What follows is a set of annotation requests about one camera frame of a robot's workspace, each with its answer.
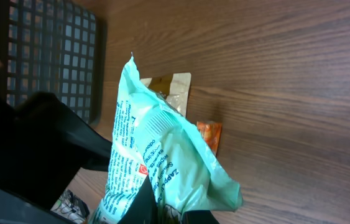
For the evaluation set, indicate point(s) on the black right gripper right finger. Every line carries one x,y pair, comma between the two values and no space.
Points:
144,210

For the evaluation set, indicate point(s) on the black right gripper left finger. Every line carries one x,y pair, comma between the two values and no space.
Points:
43,144

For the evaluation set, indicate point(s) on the teal orange snack packet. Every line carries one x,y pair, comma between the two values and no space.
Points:
154,144

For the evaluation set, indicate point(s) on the small orange white packet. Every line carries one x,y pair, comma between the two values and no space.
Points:
211,133

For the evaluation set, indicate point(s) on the white brown snack wrapper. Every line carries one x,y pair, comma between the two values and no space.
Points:
174,88

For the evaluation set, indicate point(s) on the grey plastic mesh basket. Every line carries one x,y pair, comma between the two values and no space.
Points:
56,47

